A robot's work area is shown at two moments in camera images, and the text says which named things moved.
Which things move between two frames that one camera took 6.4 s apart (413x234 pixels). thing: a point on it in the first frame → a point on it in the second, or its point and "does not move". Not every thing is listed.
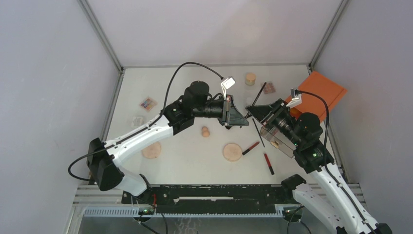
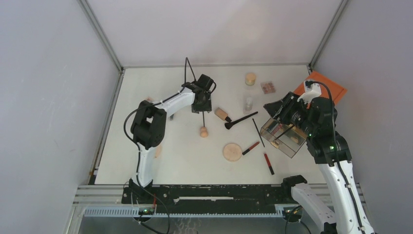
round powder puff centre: [232, 152] does not move
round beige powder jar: [250, 79] does not move
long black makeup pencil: [255, 101] → [284, 132]
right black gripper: [267, 114] → [274, 108]
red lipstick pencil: [269, 164] does not move
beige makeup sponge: [205, 132] does not move
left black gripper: [230, 115] → [206, 107]
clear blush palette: [269, 87] does not move
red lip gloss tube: [248, 149] does not move
